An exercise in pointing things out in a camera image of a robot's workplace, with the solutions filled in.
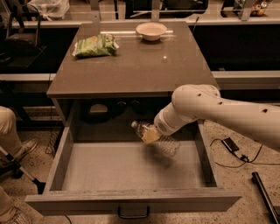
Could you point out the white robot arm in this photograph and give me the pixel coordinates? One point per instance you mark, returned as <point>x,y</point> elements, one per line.
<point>189,103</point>

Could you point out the grey cabinet with top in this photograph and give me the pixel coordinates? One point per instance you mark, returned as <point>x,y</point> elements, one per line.
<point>96,97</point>

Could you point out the black pole on floor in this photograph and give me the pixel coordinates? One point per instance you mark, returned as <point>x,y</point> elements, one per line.
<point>266,198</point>

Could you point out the black chair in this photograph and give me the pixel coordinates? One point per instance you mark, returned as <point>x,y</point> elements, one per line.
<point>21,47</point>

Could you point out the green chip bag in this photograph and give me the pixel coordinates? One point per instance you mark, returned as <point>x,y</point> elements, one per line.
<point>98,45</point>

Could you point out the white bowl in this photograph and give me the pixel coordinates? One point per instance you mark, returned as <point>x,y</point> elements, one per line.
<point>151,31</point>

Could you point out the clear plastic water bottle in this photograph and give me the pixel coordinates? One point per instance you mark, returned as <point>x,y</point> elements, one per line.
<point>165,144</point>

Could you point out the black power adapter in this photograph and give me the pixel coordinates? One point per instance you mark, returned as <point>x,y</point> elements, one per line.
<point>230,144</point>

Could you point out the person's leg beige trousers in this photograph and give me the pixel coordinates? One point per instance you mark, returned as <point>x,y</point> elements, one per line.
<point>9,139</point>

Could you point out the beige shoe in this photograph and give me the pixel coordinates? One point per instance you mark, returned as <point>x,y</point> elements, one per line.
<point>26,148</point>
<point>14,216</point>

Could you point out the open grey top drawer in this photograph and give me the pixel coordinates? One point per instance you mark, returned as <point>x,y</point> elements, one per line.
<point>99,177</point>

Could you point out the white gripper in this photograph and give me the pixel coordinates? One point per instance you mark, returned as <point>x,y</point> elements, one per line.
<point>161,123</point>

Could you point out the black drawer handle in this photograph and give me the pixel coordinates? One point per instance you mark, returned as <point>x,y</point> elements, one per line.
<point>133,214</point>

